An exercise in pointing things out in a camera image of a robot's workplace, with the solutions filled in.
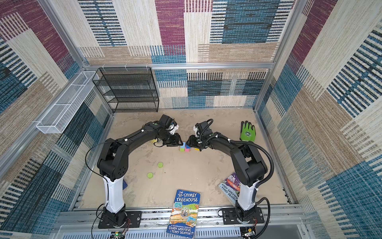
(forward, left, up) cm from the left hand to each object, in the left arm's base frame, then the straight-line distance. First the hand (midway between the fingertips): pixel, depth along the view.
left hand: (181, 142), depth 93 cm
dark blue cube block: (-3, -4, 0) cm, 5 cm away
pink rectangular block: (-2, -3, -6) cm, 7 cm away
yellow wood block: (-6, -9, +2) cm, 11 cm away
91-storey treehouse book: (-38, -2, -5) cm, 38 cm away
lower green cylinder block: (-17, +18, -7) cm, 26 cm away
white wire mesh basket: (-1, +57, +26) cm, 62 cm away
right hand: (-1, -5, -1) cm, 5 cm away
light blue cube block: (-2, -1, -3) cm, 4 cm away
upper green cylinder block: (-11, +13, -8) cm, 19 cm away
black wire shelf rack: (+40, +40, +9) cm, 57 cm away
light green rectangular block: (-2, 0, -5) cm, 6 cm away
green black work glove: (+12, -45, -6) cm, 47 cm away
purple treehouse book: (-25, -27, -6) cm, 38 cm away
